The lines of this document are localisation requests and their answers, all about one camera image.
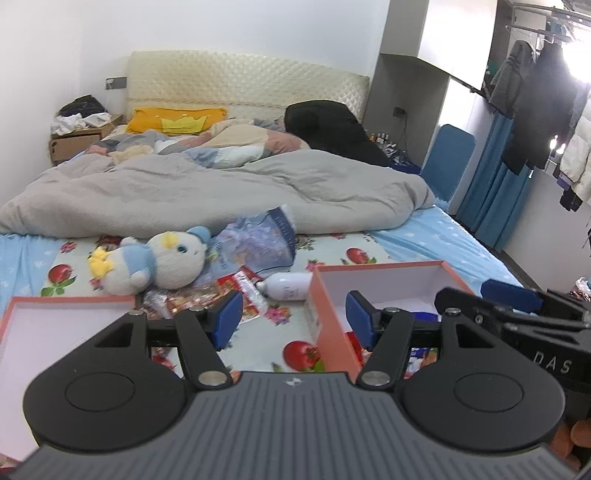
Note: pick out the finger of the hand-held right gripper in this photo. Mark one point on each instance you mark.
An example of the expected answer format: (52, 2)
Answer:
(508, 293)
(471, 302)

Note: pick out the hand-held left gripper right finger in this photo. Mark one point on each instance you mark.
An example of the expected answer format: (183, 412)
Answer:
(360, 323)

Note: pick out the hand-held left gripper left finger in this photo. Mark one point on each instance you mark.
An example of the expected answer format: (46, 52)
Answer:
(228, 318)

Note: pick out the small red snack packet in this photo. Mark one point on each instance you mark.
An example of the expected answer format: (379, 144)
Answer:
(355, 350)

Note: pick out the orange white cardboard box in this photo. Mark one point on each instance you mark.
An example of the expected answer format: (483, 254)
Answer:
(332, 332)

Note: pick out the clear orange snack packet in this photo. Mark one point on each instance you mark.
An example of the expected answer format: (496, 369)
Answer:
(184, 300)

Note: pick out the blue snack packet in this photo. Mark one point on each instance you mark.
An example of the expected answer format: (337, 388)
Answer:
(425, 316)

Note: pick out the colourful snack packet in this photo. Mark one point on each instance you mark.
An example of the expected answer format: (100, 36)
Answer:
(425, 357)

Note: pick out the red white candy packet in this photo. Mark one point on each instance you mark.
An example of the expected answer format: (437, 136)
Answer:
(164, 357)

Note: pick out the person's right hand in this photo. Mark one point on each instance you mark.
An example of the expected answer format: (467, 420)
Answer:
(570, 441)

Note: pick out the fruit print mat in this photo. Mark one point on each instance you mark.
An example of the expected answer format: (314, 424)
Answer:
(263, 341)

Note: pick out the white bottle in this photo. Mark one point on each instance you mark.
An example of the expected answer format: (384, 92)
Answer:
(291, 286)

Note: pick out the blue star bed sheet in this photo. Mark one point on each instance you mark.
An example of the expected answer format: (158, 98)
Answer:
(438, 240)

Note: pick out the white blue plush toy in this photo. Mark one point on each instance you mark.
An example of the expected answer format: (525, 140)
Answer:
(171, 263)

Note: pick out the translucent blue snack bag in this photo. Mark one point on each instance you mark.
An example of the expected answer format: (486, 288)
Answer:
(258, 240)

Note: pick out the blue curtain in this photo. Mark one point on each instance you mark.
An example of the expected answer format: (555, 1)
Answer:
(489, 194)

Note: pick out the grey duvet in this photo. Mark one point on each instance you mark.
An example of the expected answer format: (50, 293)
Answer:
(184, 194)

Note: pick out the blue covered chair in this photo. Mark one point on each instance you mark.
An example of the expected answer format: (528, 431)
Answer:
(448, 161)

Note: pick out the white puffer jacket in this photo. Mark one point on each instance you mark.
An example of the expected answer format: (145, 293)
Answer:
(579, 161)

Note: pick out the pastel patchwork quilt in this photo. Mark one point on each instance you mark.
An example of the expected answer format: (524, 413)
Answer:
(240, 143)

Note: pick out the black hanging coat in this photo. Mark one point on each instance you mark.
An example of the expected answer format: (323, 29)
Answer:
(540, 120)

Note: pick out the orange white box lid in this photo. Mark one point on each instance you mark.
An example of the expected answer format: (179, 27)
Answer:
(46, 332)

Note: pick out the group of small bottles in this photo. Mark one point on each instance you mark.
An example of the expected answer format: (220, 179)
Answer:
(381, 138)

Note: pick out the black jacket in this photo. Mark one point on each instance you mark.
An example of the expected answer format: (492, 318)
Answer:
(328, 127)

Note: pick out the yellow crown pillow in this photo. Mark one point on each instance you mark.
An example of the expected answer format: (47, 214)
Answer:
(152, 121)

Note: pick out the grey hanging jacket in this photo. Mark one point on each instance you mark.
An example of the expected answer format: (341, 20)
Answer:
(508, 78)

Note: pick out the brown cardboard box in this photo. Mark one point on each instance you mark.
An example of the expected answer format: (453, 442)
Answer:
(74, 145)

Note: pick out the cream quilted headboard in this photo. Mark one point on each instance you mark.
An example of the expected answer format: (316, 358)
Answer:
(240, 83)

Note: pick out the pile of clothes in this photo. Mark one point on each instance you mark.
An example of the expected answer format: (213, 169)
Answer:
(78, 115)

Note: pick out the metal clothes rack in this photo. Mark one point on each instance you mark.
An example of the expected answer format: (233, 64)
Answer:
(549, 18)

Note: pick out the grey wall switch panel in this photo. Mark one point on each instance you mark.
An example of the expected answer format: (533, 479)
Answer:
(115, 83)

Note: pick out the white wall cabinet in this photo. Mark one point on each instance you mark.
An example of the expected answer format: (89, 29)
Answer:
(429, 41)

